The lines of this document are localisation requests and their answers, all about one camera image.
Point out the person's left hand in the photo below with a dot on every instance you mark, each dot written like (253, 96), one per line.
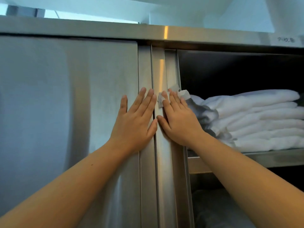
(133, 130)

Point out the person's right hand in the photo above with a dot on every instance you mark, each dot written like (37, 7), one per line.
(183, 125)

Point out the white wet wipe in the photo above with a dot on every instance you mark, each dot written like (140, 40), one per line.
(185, 93)

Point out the stainless steel cabinet door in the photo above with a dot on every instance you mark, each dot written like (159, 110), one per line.
(166, 187)
(59, 104)

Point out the person's left forearm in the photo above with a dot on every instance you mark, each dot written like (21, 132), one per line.
(71, 187)

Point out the person's right forearm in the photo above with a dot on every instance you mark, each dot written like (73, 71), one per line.
(249, 182)

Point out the stack of white folded towels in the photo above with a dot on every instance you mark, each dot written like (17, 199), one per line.
(261, 121)

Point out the stack of white folded sheets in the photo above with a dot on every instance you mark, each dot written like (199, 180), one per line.
(213, 211)

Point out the white shelf label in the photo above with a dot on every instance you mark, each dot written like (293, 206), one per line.
(286, 40)

